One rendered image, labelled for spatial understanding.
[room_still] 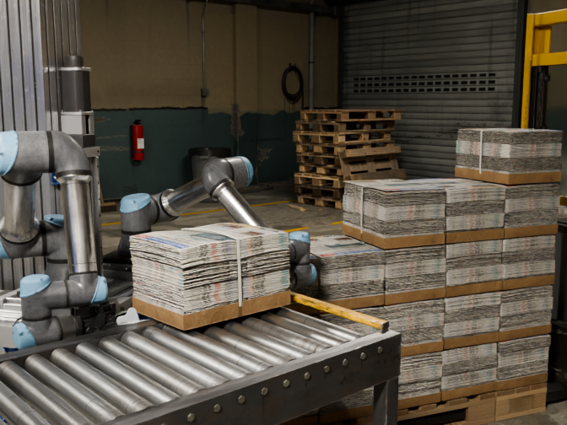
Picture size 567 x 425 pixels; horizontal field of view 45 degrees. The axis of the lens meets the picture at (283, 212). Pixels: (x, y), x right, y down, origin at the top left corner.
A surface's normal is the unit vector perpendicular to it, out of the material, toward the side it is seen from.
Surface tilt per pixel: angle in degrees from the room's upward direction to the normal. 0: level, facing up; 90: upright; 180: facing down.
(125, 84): 90
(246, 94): 90
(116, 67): 90
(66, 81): 90
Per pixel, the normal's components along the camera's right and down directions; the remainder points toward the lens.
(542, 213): 0.37, 0.15
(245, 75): 0.66, 0.12
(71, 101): -0.26, 0.15
